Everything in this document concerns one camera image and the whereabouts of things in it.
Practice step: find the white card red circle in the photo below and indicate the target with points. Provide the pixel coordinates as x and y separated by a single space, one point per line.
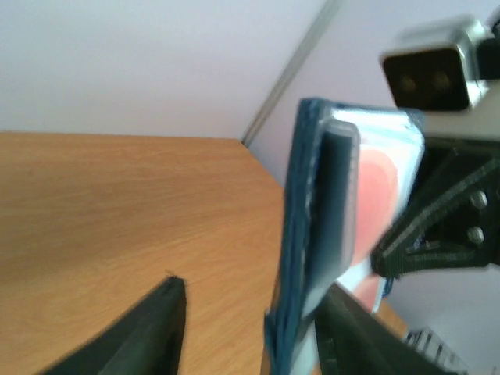
380 195

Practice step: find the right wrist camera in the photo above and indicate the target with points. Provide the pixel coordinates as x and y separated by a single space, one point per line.
436 67

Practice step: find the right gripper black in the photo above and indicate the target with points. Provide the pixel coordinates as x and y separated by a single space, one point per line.
452 219

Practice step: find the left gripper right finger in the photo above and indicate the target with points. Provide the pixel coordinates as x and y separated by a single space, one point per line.
352 342

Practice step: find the right rear aluminium post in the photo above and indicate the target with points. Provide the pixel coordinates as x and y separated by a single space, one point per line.
310 40

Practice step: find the blue card holder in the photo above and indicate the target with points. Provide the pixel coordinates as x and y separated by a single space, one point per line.
333 146

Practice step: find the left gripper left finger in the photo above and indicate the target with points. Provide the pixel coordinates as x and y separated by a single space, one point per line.
145 340

